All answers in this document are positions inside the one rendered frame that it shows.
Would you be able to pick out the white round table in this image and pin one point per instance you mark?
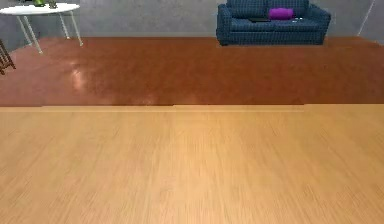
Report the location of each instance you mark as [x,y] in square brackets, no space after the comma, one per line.
[36,9]

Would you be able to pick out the blue checked sofa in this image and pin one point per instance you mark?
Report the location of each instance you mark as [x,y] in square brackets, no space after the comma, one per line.
[273,32]

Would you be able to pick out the purple cushion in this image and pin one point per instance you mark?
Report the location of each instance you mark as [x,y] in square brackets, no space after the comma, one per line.
[281,13]

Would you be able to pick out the dark brown wooden chair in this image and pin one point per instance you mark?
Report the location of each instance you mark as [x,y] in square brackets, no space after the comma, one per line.
[4,60]

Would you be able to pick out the dark green small object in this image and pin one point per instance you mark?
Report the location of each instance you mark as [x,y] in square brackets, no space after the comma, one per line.
[52,4]

